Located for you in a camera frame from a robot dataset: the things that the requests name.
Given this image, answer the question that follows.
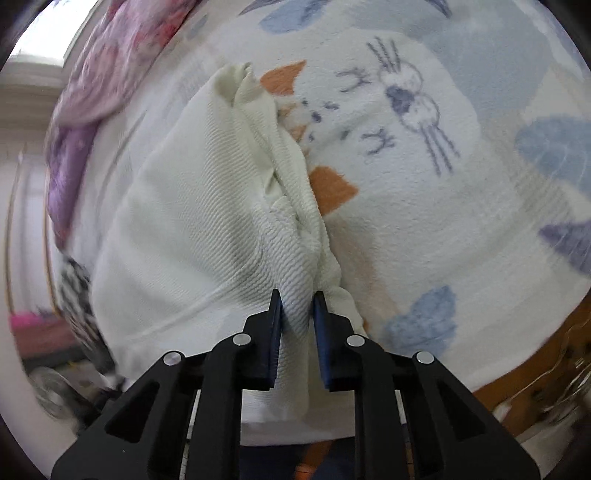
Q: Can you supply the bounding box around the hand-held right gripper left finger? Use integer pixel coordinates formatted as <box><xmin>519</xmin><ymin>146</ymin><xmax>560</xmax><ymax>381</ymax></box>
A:
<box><xmin>51</xmin><ymin>288</ymin><xmax>283</xmax><ymax>480</ymax></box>

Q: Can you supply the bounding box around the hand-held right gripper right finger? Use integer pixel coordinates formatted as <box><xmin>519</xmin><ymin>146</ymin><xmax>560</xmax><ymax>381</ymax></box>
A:
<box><xmin>313</xmin><ymin>291</ymin><xmax>541</xmax><ymax>480</ymax></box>

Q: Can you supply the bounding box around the white snap-button jacket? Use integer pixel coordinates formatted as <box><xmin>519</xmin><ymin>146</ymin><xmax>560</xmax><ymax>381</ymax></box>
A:
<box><xmin>90</xmin><ymin>62</ymin><xmax>370</xmax><ymax>423</ymax></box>

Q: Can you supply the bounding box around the cat print bed sheet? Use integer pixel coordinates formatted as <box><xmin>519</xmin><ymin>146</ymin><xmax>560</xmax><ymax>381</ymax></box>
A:
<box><xmin>51</xmin><ymin>0</ymin><xmax>591</xmax><ymax>446</ymax></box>

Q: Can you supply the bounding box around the grey checkered garment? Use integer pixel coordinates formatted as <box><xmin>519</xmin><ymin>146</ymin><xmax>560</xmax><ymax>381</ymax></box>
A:
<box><xmin>58</xmin><ymin>256</ymin><xmax>121</xmax><ymax>374</ymax></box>

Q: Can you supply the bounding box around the wooden headboard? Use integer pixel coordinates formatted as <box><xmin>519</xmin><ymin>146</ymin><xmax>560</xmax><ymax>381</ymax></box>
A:
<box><xmin>473</xmin><ymin>314</ymin><xmax>591</xmax><ymax>418</ymax></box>

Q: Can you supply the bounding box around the white standing fan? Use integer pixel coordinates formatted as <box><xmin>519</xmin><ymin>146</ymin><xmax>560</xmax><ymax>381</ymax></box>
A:
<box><xmin>30</xmin><ymin>364</ymin><xmax>88</xmax><ymax>421</ymax></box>

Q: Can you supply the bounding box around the pink and grey towel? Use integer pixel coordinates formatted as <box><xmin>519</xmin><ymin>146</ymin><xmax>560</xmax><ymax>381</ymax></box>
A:
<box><xmin>9</xmin><ymin>311</ymin><xmax>75</xmax><ymax>361</ymax></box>

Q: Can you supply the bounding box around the purple floral quilt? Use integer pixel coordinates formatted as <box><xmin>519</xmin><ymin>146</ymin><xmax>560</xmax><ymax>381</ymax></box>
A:
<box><xmin>46</xmin><ymin>0</ymin><xmax>204</xmax><ymax>250</ymax></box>

